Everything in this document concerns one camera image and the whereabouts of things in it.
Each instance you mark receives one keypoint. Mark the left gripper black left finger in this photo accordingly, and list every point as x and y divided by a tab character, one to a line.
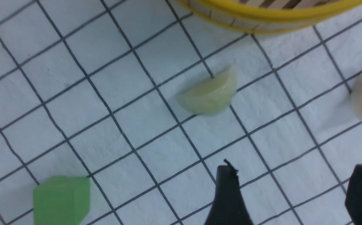
228	207

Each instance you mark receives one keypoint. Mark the light green dumpling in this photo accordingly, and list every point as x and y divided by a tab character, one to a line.
210	96

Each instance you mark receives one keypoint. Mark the yellow rimmed bamboo steamer tray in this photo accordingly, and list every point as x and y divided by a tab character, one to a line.
268	16

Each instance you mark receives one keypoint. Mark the green foam cube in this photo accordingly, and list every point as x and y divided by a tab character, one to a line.
61	200

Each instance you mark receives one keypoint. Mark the white black grid tablecloth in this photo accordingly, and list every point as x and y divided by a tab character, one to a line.
88	88

